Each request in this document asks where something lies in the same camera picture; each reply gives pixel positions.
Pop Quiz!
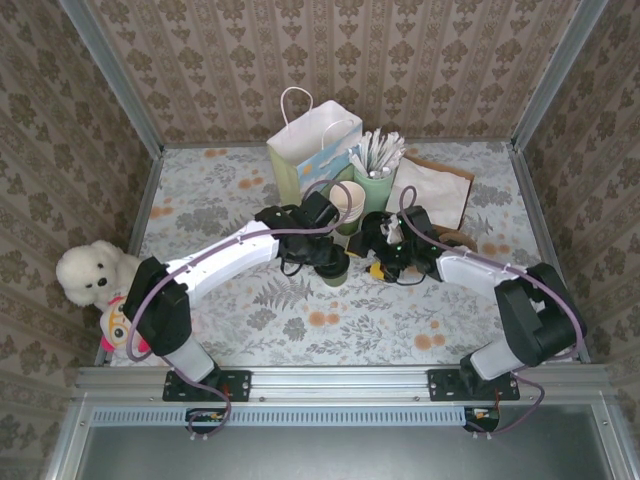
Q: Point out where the grey slotted cable duct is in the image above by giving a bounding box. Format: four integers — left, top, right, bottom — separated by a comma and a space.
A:
92, 405, 466, 427

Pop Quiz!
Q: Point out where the pink doll with glasses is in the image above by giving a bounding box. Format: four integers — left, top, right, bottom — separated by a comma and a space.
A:
97, 294, 151, 354

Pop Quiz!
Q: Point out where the aluminium table side rail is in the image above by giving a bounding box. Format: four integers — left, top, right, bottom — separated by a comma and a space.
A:
510, 144, 592, 364
93, 147, 166, 369

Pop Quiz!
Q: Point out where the white plush dog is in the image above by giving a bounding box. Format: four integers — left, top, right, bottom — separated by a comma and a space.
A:
54, 239, 151, 309

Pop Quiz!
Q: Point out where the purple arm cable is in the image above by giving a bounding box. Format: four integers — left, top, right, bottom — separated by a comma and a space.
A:
124, 179, 361, 444
399, 185, 589, 436

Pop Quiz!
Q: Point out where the green cylindrical holder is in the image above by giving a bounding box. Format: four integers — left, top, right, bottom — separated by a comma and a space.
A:
353, 167, 399, 214

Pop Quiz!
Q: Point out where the grey metal sheet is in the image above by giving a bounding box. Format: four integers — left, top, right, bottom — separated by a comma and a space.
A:
44, 404, 640, 480

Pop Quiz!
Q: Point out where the aluminium frame post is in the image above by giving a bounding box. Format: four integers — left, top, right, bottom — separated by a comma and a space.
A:
510, 0, 611, 154
58, 0, 166, 159

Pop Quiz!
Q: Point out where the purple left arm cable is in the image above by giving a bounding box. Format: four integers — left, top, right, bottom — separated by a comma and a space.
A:
124, 179, 361, 444

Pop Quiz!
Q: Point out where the landscape print paper bag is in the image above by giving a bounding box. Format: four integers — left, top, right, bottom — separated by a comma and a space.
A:
265, 87, 365, 206

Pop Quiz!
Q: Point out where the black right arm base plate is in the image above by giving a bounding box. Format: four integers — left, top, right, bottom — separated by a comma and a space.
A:
427, 368, 521, 404

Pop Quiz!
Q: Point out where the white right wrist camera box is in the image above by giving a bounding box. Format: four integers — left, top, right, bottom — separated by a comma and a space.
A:
378, 214, 405, 247

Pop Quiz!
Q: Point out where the brown cardboard box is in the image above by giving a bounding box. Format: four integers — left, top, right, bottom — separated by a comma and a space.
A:
387, 152, 476, 231

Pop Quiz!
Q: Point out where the black connector with wires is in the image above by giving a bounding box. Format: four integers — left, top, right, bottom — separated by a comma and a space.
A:
184, 407, 229, 435
462, 405, 501, 434

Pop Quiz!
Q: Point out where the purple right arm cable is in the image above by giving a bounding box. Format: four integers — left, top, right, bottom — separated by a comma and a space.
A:
399, 185, 589, 436

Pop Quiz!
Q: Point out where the aluminium mounting rail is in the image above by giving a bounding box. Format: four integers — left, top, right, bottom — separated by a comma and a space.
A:
72, 363, 614, 407

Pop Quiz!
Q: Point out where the green coffee cup black lid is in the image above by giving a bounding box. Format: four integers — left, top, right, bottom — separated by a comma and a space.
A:
319, 259, 350, 289

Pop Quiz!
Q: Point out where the white paper napkin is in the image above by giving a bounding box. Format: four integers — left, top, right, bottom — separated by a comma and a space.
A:
387, 158, 471, 226

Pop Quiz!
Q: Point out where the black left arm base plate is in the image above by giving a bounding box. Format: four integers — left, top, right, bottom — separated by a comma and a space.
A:
162, 369, 252, 404

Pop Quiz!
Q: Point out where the white wrapped straws bundle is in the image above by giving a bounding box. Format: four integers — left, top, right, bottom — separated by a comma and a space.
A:
347, 128, 407, 179

